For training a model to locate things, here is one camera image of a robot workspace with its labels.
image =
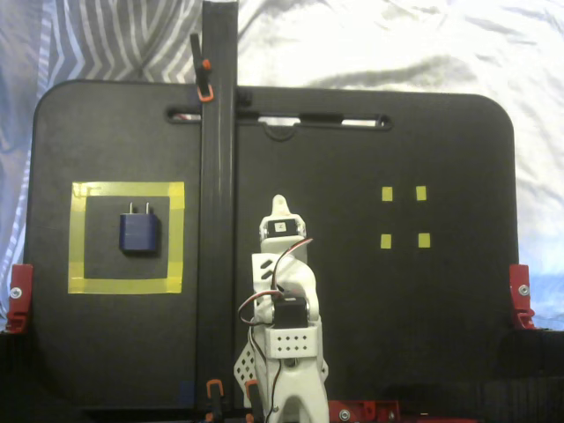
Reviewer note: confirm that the white gripper with motor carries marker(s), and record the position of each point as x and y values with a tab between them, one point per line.
282	243

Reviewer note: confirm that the white grey bed sheet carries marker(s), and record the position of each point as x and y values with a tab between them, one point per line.
396	44

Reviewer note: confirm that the yellow tape square outline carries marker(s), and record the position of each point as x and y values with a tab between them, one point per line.
128	189

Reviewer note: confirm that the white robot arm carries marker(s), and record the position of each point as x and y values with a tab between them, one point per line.
304	374

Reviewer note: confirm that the red triangular post bracket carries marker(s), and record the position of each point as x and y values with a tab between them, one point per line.
354	410

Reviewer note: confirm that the orange black spring clamp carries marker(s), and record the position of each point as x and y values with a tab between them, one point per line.
205	65
251	390
215	390

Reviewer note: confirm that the red metal corner bracket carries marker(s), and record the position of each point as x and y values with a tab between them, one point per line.
22	277
520	277

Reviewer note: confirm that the black flat bar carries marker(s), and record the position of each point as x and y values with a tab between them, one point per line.
218	176

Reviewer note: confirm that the small yellow tape marker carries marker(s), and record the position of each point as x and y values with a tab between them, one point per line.
424	240
421	193
387	194
386	241

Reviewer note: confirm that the black backdrop board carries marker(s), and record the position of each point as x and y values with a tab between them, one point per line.
529	383

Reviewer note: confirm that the blue white charger block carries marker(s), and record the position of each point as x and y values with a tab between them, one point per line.
138	233

